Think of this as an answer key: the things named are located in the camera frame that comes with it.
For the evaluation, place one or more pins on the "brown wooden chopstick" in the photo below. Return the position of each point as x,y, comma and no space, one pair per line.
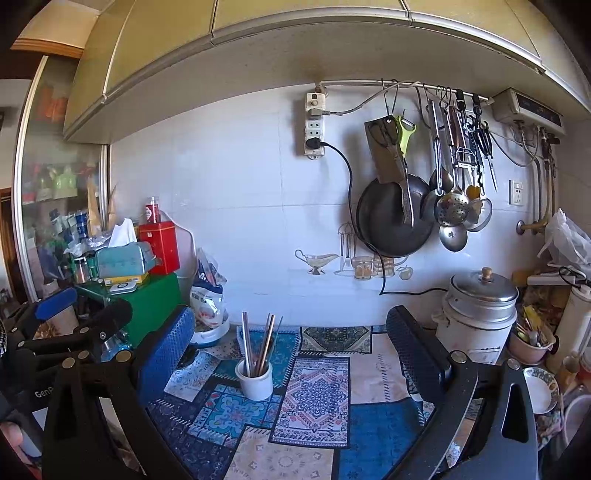
245,341

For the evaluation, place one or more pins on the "small black scissors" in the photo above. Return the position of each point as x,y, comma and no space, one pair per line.
482,138

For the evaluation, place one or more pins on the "green metal box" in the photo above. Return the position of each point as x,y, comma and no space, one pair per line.
152,300

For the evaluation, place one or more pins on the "patterned patchwork tablecloth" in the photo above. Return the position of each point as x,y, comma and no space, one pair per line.
314,397

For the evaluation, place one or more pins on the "white water heater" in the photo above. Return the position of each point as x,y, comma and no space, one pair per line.
526,108

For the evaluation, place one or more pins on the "white plastic bag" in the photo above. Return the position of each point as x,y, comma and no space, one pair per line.
565,244

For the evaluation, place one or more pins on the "green spice jar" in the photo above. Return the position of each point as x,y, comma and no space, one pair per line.
93,267

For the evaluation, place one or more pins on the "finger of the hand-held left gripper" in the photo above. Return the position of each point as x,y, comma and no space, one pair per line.
106,318
55,304

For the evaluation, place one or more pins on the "person's left hand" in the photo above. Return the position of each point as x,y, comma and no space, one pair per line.
16,438

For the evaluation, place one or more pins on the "white blue pot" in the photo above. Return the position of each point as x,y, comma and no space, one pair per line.
210,337

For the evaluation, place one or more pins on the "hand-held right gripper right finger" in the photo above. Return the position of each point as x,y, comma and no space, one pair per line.
411,346

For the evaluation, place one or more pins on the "steel cleaver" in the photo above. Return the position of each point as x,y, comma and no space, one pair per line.
383,161

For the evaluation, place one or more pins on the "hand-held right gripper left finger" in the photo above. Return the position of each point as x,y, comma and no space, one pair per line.
166,350

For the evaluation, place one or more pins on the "small white device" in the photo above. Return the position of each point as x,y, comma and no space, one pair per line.
122,287

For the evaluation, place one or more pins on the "red tin box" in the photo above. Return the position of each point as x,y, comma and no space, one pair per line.
161,249

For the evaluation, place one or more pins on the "black wok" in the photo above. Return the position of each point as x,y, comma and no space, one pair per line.
383,226

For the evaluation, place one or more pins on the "crumpled foil wrap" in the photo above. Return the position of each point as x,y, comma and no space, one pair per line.
83,247

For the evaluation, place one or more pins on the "yellow chopstick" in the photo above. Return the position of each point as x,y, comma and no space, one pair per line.
264,341

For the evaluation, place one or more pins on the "yellow wall cabinet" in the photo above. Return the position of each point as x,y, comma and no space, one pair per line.
277,50

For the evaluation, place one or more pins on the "dark steel ladle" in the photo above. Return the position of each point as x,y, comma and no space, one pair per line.
439,180

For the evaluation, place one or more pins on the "teal tissue box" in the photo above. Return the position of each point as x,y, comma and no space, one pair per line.
122,261

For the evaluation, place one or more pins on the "solid steel ladle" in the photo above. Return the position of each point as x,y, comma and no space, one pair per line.
452,237

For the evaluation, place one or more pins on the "patterned rim plate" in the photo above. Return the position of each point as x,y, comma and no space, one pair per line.
538,392

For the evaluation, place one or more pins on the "green peeler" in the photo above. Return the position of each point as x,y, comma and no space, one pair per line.
404,136

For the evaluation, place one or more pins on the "grey chopstick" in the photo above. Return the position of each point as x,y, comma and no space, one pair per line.
250,346

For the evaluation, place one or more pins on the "brass gas pipes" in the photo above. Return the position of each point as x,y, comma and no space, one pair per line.
531,226

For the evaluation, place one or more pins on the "metal hanging rail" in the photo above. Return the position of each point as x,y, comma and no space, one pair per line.
443,87

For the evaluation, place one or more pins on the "white ceramic cup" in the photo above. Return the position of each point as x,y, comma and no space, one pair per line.
254,385

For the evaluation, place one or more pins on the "white blue printed bag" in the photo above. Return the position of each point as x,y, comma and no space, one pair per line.
207,295

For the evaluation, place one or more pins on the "teal chopstick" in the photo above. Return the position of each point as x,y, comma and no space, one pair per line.
277,332

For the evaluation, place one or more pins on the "white rice cooker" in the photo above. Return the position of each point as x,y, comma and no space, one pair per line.
475,318

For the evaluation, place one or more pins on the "flat yellow box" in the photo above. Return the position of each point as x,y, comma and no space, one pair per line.
138,278

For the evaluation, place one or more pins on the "brown spice jar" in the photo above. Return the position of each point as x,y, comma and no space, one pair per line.
81,270

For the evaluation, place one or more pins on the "white wall socket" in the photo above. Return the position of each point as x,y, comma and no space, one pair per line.
517,191

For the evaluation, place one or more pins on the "glass door cabinet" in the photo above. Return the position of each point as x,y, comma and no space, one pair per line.
46,184

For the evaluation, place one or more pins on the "white power strip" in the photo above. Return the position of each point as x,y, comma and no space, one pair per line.
315,134

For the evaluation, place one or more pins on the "slotted steel ladle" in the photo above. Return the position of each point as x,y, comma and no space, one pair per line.
450,210

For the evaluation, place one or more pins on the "pink bowl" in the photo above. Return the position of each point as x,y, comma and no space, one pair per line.
531,353

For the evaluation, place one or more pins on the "white thermos bottle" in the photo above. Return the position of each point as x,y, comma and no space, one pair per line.
575,323

